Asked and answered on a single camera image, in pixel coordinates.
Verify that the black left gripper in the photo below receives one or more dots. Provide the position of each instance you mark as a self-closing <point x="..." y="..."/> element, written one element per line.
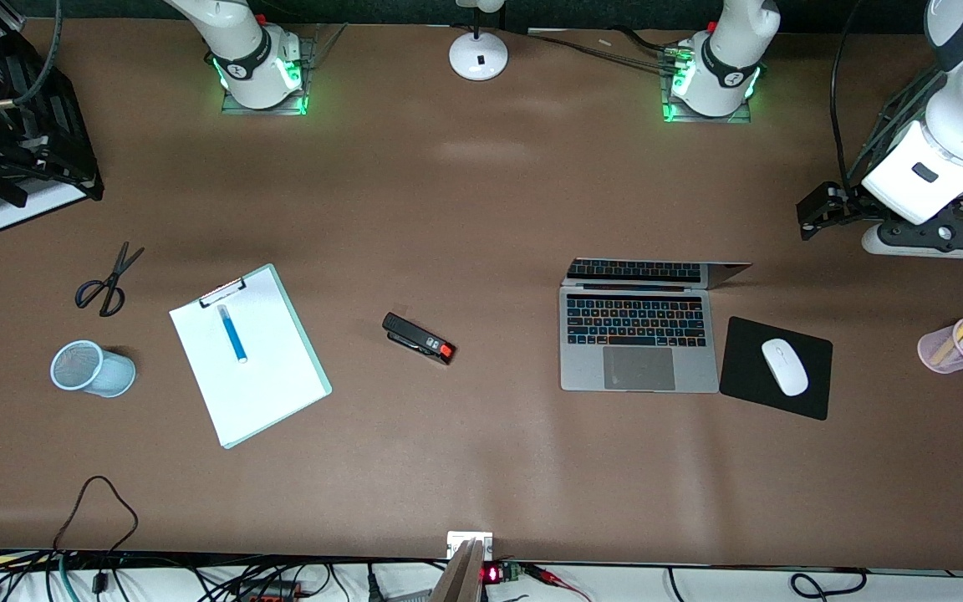
<point x="848" y="203"/>

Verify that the silver laptop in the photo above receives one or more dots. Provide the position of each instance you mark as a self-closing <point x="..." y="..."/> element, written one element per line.
<point x="640" y="368"/>

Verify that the blue marker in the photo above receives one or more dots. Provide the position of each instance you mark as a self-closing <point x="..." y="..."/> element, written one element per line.
<point x="233" y="336"/>

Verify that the black paper tray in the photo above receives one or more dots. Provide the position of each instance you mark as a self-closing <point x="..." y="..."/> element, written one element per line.
<point x="63" y="125"/>

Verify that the black scissors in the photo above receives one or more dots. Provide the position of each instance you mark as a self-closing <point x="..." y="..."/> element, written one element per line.
<point x="116" y="278"/>

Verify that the white computer mouse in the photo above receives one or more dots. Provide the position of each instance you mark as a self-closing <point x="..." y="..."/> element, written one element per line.
<point x="785" y="368"/>

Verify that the pink translucent pen cup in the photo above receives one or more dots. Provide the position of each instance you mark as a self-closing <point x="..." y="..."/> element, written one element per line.
<point x="926" y="343"/>

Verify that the black mouse pad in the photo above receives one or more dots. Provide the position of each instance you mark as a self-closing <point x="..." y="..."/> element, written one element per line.
<point x="741" y="376"/>

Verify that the yellow highlighter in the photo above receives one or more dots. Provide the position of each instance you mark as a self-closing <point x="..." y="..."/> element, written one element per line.
<point x="962" y="330"/>

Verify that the blue mesh pen cup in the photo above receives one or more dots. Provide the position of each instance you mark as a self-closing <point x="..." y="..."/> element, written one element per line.
<point x="109" y="376"/>

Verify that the white paper sheet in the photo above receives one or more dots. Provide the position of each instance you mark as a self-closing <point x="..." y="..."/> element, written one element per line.
<point x="256" y="393"/>

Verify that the mint green clipboard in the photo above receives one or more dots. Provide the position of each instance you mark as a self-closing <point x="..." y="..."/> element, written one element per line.
<point x="308" y="351"/>

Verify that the white round lamp base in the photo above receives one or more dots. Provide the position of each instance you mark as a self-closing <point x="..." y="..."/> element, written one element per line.
<point x="478" y="58"/>

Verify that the black red stapler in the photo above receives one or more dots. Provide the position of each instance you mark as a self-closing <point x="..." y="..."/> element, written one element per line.
<point x="415" y="337"/>

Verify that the red clip lead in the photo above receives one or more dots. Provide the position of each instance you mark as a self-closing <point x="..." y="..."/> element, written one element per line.
<point x="544" y="573"/>

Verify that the black red power strip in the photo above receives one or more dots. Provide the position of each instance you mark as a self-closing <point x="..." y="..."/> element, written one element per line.
<point x="277" y="592"/>

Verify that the circuit board with red display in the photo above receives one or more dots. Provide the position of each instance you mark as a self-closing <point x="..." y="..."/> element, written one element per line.
<point x="491" y="573"/>

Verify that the small white box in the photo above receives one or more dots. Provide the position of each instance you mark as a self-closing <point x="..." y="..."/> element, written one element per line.
<point x="456" y="539"/>

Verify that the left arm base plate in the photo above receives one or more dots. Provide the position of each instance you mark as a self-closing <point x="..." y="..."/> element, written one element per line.
<point x="707" y="119"/>

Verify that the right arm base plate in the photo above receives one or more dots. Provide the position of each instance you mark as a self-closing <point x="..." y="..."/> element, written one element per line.
<point x="264" y="109"/>

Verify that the brown wooden post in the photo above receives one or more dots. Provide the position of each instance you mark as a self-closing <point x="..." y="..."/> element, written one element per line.
<point x="461" y="577"/>

